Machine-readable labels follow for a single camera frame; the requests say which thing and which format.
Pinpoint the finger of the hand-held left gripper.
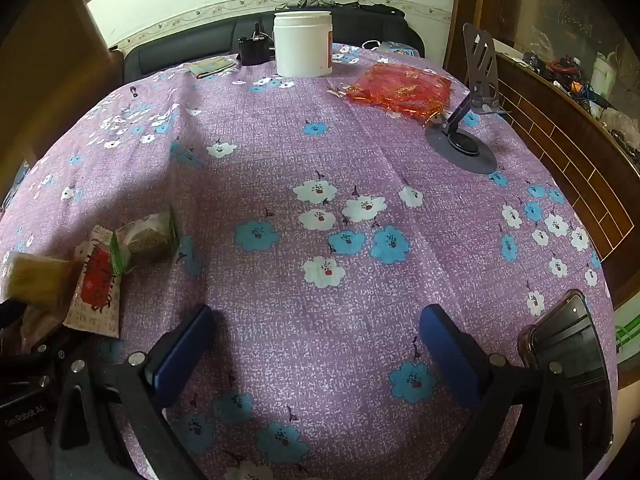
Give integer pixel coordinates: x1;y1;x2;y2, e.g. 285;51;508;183
20;330;96;391

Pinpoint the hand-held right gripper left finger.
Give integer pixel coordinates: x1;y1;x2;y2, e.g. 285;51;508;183
50;304;217;480

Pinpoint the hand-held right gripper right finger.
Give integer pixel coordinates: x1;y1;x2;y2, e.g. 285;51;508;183
419;304;586;480

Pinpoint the yellow snack packet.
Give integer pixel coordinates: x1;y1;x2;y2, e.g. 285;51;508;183
4;252;83;309

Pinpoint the white red snack packet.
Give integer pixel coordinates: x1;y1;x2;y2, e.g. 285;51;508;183
64;225;123;339

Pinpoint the green wrapped brown snack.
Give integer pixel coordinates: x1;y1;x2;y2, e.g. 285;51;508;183
110;210;180;276

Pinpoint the smartphone in clear case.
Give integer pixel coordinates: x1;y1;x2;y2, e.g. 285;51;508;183
517;289;615;461

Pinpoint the green white box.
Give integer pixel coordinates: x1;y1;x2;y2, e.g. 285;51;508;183
615;309;640;362

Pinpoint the grey phone stand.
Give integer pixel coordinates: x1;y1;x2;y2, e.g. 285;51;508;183
424;22;514;176

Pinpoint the purple floral tablecloth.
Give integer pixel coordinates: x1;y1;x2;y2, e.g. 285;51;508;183
0;42;619;480

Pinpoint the wooden sideboard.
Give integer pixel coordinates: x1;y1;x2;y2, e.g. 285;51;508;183
445;0;640;311

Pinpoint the red mesh bag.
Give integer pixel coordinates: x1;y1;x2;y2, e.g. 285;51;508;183
327;62;454;124

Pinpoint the green booklet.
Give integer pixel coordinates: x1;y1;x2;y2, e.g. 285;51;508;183
187;57;237;81

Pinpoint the black sofa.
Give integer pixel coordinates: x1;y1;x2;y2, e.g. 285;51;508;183
122;2;426;82

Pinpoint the small black pouch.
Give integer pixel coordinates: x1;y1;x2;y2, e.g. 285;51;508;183
237;22;275;67

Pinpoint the white plastic jug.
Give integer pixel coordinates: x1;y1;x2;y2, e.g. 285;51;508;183
592;52;622;102

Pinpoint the white plastic jar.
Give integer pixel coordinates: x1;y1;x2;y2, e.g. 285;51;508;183
273;11;334;78

